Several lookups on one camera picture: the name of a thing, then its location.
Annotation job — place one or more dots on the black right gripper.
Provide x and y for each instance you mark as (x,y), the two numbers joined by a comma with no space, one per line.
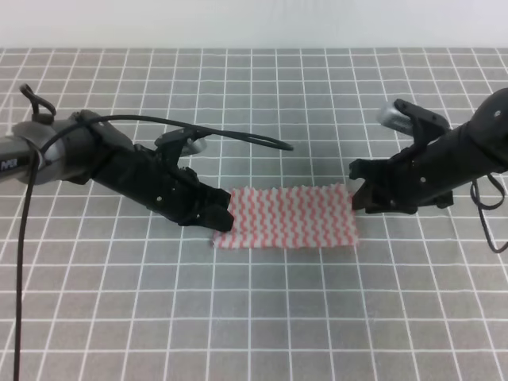
(427,179)

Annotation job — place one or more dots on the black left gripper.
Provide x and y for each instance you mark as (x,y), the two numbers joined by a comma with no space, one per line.
(175,194)

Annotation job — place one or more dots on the pink white striped towel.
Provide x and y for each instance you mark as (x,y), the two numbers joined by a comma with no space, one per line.
(290,217)

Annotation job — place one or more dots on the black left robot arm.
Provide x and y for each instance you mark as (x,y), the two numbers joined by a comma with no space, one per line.
(86,146)

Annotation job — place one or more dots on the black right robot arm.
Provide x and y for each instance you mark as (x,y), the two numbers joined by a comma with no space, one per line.
(488,130)

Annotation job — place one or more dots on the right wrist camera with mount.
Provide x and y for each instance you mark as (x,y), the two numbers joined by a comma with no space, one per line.
(423,125)

